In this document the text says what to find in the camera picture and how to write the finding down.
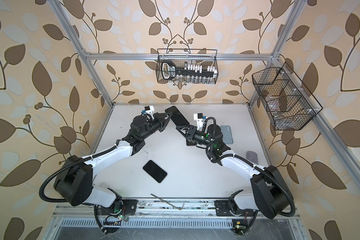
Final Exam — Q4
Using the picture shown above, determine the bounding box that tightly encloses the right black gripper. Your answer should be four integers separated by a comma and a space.
177, 125, 214, 150

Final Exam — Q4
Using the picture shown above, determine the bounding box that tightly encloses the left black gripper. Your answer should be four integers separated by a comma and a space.
139, 110, 172, 142

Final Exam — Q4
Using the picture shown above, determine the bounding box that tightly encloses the black phone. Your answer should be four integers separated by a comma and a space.
186, 136, 197, 146
165, 106, 190, 127
143, 160, 168, 184

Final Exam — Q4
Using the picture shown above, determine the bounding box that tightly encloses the pale blue phone case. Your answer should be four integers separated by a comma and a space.
220, 125, 234, 145

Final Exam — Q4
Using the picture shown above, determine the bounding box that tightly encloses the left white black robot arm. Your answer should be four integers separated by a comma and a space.
39, 112, 173, 216

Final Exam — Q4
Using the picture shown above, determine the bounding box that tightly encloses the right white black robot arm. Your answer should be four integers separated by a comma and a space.
176, 119, 296, 219

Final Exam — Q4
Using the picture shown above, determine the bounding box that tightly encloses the black phone tilted front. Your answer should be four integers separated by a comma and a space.
143, 160, 168, 184

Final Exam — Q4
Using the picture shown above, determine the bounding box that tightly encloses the black socket holder tool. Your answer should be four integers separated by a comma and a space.
158, 60, 219, 80

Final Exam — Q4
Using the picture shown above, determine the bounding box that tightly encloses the grey oval pad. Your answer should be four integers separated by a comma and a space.
246, 151, 259, 165

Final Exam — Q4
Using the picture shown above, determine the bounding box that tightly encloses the metal hex key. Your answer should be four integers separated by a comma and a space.
151, 194, 185, 211

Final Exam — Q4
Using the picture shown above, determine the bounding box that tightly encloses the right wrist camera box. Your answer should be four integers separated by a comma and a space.
194, 113, 206, 131

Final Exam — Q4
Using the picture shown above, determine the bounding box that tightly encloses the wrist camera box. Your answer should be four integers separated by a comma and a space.
142, 106, 154, 118
194, 113, 206, 131

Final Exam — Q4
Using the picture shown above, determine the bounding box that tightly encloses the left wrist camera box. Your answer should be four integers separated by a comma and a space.
142, 106, 154, 118

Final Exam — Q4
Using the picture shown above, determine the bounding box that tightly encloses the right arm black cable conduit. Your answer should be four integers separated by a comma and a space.
202, 116, 297, 217

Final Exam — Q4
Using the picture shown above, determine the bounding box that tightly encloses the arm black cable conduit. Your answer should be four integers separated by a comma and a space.
38, 145, 118, 204
202, 116, 297, 217

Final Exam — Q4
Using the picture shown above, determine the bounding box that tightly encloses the black wire basket back wall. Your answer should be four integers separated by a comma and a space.
156, 48, 219, 85

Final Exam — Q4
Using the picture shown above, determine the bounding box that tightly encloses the black wire basket wall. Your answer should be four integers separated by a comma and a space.
156, 48, 219, 85
252, 63, 323, 131

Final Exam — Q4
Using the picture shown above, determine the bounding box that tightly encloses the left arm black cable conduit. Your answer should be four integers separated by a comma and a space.
38, 145, 118, 204

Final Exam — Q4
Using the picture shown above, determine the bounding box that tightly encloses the black wire basket right wall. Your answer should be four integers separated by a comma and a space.
252, 63, 323, 131

